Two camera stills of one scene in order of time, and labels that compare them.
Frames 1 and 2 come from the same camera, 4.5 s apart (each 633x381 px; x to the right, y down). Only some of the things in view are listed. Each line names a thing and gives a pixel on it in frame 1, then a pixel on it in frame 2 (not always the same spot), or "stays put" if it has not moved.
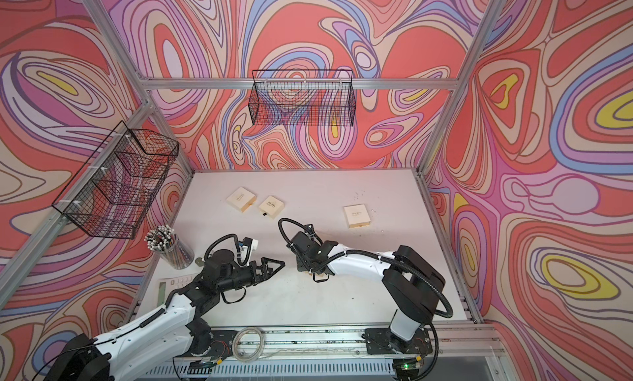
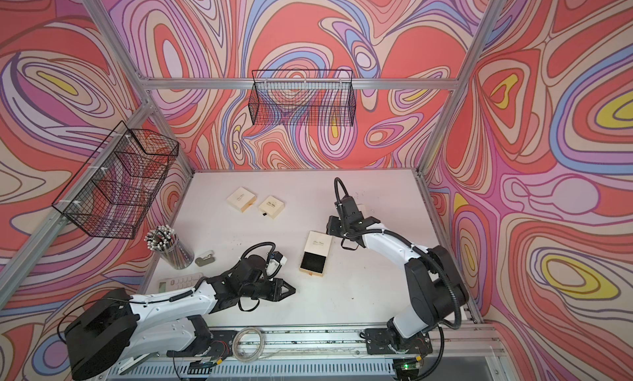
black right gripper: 301,265 to 331,225
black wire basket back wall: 302,97 stays put
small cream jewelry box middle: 271,206 stays put
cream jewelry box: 242,199 stays put
